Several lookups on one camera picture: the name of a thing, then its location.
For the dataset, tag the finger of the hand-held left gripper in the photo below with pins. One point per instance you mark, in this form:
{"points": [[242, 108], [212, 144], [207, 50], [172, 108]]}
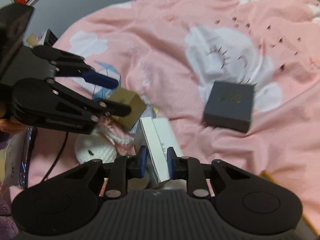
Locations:
{"points": [[100, 78], [115, 108]]}

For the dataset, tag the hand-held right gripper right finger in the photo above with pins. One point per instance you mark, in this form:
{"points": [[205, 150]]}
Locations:
{"points": [[171, 163]]}

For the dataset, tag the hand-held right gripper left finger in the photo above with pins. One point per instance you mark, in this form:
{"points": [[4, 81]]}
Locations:
{"points": [[143, 160]]}

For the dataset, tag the gold cardboard box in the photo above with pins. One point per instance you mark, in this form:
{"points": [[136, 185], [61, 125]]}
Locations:
{"points": [[125, 96]]}

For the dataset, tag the white glasses box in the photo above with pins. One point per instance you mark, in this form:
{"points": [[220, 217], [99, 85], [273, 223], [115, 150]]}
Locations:
{"points": [[160, 140]]}

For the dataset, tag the white crochet plush with flowers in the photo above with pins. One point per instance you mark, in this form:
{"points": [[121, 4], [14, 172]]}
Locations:
{"points": [[95, 147]]}

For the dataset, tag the person's left hand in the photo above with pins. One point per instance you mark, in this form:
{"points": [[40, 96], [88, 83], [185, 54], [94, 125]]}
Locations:
{"points": [[10, 126]]}

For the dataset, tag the dark tablet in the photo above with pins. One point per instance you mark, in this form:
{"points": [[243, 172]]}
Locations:
{"points": [[28, 155]]}

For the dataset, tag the tan cardboard piece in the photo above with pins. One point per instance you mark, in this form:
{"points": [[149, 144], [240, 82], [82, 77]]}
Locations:
{"points": [[32, 40]]}

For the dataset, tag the white paper sheet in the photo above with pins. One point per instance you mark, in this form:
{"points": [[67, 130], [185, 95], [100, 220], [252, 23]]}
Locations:
{"points": [[15, 160]]}

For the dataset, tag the black ribbed object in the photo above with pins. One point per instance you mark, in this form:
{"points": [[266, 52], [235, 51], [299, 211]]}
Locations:
{"points": [[51, 38]]}

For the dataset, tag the pink printed blanket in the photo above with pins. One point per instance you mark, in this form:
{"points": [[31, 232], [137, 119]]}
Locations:
{"points": [[175, 55]]}

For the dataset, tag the dark grey flat box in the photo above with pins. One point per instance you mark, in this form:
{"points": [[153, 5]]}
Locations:
{"points": [[230, 105]]}

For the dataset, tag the purple fuzzy garment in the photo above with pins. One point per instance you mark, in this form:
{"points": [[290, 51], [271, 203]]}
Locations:
{"points": [[6, 220]]}

